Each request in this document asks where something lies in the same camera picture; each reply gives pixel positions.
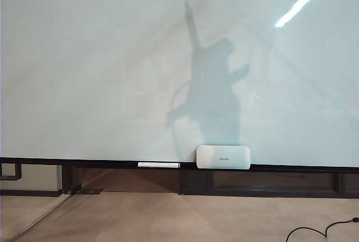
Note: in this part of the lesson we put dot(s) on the large white glass whiteboard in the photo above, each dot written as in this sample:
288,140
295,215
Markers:
84,56

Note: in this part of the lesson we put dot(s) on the black whiteboard ledge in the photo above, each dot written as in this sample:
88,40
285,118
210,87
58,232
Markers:
84,162

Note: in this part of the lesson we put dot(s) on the black pipe bracket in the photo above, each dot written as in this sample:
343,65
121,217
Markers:
18,171

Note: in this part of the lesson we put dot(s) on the white whiteboard eraser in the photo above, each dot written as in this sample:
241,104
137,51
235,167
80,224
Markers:
218,155

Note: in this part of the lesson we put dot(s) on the capped white whiteboard marker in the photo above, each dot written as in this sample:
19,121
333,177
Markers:
157,165

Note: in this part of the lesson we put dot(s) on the black skirting strip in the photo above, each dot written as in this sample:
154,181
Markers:
28,193

